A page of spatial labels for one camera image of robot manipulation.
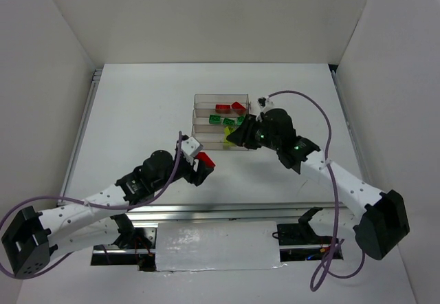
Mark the small green square lego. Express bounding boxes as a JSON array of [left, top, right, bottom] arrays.
[[236, 116, 245, 126]]

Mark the lime lego brick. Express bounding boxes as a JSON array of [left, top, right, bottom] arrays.
[[223, 126, 236, 145]]

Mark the lime and red lego block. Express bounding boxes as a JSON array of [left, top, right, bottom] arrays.
[[195, 151, 216, 169]]

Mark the green lego brick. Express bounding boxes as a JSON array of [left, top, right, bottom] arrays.
[[222, 118, 236, 127]]

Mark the red lego brick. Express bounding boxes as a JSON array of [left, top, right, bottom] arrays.
[[231, 102, 246, 111]]

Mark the green rounded lego half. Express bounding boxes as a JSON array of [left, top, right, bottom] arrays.
[[208, 114, 222, 124]]

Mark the red and green lego piece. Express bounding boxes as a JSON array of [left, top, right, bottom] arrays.
[[215, 104, 231, 114]]

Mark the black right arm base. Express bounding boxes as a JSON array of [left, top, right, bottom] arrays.
[[272, 222, 332, 249]]

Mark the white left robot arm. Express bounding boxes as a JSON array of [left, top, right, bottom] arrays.
[[1, 150, 215, 280]]

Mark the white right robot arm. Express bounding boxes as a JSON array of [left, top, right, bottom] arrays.
[[227, 108, 410, 260]]

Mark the white foam board cover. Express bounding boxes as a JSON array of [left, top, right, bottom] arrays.
[[155, 221, 281, 272]]

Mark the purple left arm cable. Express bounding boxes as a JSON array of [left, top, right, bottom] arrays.
[[0, 131, 185, 280]]

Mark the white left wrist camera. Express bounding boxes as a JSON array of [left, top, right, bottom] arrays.
[[181, 137, 204, 163]]

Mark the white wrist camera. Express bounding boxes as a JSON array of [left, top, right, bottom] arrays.
[[181, 137, 204, 163], [257, 96, 274, 114]]

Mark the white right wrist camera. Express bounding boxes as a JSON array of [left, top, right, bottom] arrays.
[[257, 96, 274, 114]]

